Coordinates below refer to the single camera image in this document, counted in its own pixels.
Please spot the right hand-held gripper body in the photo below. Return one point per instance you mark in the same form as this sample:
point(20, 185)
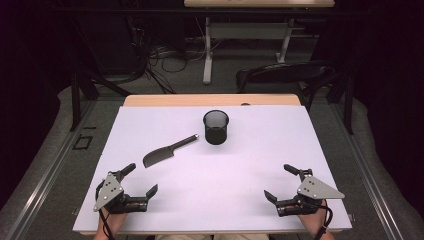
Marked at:
point(315, 189)

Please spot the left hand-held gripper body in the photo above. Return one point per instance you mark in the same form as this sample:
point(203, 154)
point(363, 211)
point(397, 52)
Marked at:
point(108, 191)

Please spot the dark grey knife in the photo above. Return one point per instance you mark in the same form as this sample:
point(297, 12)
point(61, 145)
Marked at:
point(160, 156)

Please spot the black mesh cup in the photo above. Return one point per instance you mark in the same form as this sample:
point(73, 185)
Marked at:
point(216, 135)

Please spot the person's left hand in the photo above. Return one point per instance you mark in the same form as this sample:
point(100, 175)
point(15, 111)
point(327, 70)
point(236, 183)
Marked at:
point(113, 221)

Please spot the person's right hand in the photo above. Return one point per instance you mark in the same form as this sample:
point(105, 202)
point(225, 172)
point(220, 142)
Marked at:
point(315, 221)

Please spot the white table mat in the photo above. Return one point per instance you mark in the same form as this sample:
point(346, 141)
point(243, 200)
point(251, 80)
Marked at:
point(216, 186)

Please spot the black metal stand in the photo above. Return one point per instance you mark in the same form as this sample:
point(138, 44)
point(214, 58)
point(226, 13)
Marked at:
point(76, 100)
point(348, 100)

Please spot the black chair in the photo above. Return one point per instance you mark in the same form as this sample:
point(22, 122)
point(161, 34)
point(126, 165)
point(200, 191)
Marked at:
point(283, 73)

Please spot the wooden table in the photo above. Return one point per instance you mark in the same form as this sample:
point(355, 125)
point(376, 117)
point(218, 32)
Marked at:
point(200, 100)

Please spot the white-legged wooden desk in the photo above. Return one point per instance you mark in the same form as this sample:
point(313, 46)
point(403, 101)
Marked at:
point(246, 30)

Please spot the metal floor rail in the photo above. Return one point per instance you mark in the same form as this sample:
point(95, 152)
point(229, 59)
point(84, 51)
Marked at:
point(366, 166)
point(50, 170)

